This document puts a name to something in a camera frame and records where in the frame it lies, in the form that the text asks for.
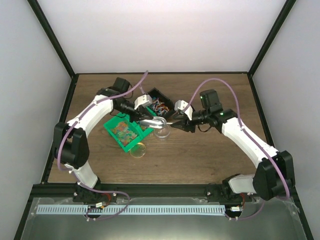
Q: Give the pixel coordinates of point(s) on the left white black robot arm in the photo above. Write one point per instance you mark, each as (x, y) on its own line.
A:
(70, 139)

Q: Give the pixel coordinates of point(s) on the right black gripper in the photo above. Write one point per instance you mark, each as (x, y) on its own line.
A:
(187, 126)

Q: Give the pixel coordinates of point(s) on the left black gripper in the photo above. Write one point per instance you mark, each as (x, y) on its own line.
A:
(138, 114)

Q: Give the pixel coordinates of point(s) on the black bin candies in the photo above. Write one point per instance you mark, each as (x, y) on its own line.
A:
(161, 105)

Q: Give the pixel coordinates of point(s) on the clear plastic jar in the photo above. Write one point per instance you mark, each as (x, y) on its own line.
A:
(163, 133)

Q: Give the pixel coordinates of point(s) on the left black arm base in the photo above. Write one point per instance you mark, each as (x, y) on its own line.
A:
(83, 195)

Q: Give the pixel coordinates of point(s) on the light blue slotted cable duct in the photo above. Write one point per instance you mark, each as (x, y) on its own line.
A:
(203, 210)

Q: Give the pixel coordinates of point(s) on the green bin gummy candies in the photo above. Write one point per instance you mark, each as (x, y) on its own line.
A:
(126, 134)

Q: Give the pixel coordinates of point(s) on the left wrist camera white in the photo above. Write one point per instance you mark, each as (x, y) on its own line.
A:
(143, 100)

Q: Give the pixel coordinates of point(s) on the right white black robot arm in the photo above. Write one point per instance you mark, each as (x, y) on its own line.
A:
(274, 175)

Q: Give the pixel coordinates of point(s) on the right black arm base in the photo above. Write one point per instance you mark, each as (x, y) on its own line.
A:
(222, 192)

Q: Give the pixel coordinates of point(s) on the gold jar lid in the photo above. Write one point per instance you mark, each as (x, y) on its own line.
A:
(138, 151)

